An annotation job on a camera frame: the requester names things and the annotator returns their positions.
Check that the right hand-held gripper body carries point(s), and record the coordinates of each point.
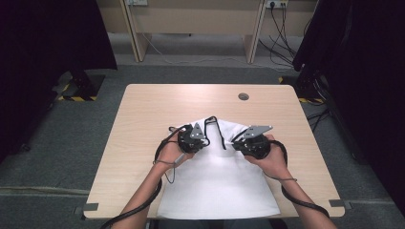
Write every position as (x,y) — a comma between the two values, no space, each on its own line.
(254,146)

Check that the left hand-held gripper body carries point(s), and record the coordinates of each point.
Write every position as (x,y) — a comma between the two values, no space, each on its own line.
(191,141)

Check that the white tank top black trim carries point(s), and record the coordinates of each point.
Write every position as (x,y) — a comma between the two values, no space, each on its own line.
(219,184)

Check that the person's left hand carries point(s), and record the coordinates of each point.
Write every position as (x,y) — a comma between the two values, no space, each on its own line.
(170,156)

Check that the person's right hand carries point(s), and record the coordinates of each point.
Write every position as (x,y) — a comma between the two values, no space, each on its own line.
(273,163)

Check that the grey round table grommet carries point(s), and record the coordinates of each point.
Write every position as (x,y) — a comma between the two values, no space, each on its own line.
(243,96)

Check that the yellow black hazard tape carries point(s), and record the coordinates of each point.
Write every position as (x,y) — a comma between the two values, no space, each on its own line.
(76,98)
(304,100)

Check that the black stand base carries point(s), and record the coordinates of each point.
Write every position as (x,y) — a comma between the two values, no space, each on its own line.
(307,86)
(86,84)

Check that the grey tape piece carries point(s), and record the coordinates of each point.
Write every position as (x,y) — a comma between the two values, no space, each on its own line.
(91,207)
(336,203)

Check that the beige desk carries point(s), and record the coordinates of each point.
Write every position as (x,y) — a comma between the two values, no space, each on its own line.
(197,19)

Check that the black curtain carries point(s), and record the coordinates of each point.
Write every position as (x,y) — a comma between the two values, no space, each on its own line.
(31,47)
(366,63)

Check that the white wall socket with plugs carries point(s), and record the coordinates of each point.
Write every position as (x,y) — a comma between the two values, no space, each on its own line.
(277,3)

